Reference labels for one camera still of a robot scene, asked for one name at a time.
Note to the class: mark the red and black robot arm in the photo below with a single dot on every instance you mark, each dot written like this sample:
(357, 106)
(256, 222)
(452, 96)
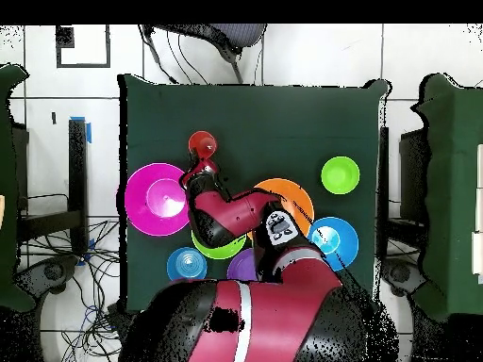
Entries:
(271, 320)

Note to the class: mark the blue floor tape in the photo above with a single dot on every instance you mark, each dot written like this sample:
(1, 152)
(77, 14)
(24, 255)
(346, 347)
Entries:
(89, 132)

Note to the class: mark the green cloth side table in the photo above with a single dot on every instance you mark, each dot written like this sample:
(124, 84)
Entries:
(453, 188)
(7, 188)

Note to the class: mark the medium green bowl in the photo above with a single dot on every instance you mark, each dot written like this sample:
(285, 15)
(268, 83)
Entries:
(222, 252)

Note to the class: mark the grey mesh office chair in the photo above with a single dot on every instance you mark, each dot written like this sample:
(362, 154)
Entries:
(241, 34)

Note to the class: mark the large pink bowl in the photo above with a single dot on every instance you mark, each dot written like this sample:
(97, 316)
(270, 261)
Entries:
(154, 200)

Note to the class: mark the large blue bowl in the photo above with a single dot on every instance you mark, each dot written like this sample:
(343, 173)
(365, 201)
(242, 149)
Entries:
(339, 241)

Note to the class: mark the purple bowl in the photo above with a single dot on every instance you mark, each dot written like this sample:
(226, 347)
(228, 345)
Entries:
(243, 267)

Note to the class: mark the dark green tablecloth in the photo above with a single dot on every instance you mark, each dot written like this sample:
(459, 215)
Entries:
(283, 120)

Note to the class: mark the small green bowl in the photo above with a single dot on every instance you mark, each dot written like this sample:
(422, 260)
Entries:
(340, 175)

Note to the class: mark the large orange bowl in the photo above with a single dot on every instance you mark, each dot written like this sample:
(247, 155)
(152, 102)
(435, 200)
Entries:
(298, 200)

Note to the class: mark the black metal stand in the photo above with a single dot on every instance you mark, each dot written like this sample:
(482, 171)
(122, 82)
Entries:
(411, 169)
(77, 169)

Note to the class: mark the orange-red plastic cup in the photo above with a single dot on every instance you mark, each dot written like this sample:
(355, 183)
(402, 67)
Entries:
(202, 141)

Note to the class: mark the small blue bowl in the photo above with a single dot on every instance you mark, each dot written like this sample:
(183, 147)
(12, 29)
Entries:
(186, 264)

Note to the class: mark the black square floor frame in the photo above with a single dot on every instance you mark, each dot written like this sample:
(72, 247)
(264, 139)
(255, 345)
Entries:
(83, 66)

